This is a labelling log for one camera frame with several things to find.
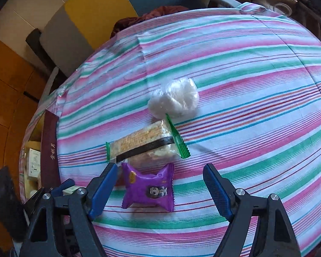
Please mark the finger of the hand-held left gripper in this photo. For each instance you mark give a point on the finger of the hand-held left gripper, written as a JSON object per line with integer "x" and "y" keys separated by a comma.
{"x": 33, "y": 199}
{"x": 63, "y": 186}

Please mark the large white gold carton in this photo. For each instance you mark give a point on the large white gold carton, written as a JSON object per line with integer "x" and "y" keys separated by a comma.
{"x": 33, "y": 163}

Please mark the small white gold carton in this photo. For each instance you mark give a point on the small white gold carton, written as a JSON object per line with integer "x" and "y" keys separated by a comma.
{"x": 71, "y": 191}

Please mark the green-ended snack bar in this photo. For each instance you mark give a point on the green-ended snack bar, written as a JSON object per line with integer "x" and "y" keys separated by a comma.
{"x": 141, "y": 139}
{"x": 160, "y": 156}

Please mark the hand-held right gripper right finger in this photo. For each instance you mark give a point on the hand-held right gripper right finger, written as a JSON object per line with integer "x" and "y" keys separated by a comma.
{"x": 216, "y": 190}

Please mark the dark red cloth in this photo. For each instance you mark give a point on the dark red cloth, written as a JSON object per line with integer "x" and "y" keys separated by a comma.
{"x": 139, "y": 21}

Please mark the grey panel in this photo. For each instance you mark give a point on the grey panel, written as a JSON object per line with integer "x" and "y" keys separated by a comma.
{"x": 67, "y": 40}

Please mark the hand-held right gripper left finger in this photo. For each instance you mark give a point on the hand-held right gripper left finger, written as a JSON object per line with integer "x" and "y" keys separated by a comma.
{"x": 103, "y": 190}

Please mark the striped tablecloth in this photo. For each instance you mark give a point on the striped tablecloth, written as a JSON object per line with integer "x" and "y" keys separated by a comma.
{"x": 243, "y": 128}

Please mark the maroon box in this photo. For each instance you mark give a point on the maroon box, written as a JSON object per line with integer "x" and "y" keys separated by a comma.
{"x": 49, "y": 152}

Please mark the purple snack packet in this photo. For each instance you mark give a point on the purple snack packet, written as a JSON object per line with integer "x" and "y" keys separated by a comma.
{"x": 147, "y": 190}

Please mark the grey yellow blue chair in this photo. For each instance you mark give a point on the grey yellow blue chair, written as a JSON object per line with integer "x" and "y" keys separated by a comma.
{"x": 101, "y": 13}

